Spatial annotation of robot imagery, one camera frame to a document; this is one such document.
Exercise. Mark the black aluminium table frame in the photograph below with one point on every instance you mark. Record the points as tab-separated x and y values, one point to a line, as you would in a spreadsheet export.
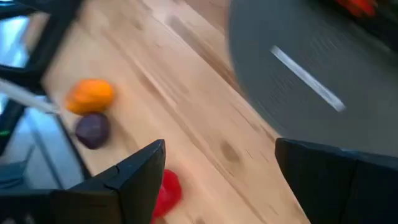
49	53

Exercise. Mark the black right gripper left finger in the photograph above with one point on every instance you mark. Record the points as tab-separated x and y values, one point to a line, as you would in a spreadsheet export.
109	202

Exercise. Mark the purple onion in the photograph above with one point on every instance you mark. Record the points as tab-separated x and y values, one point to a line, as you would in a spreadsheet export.
92	130

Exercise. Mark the grey round placemat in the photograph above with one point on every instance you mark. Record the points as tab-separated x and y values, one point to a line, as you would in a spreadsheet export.
311	46

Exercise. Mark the red tomato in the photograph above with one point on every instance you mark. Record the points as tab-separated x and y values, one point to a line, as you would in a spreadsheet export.
169	193

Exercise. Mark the silver frame bracket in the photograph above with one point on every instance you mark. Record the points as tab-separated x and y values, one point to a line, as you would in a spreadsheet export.
28	98

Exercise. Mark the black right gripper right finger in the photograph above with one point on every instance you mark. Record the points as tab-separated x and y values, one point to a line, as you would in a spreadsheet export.
342	186

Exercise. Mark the curved red chili pepper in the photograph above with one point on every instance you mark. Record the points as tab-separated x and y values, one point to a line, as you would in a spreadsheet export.
357	6

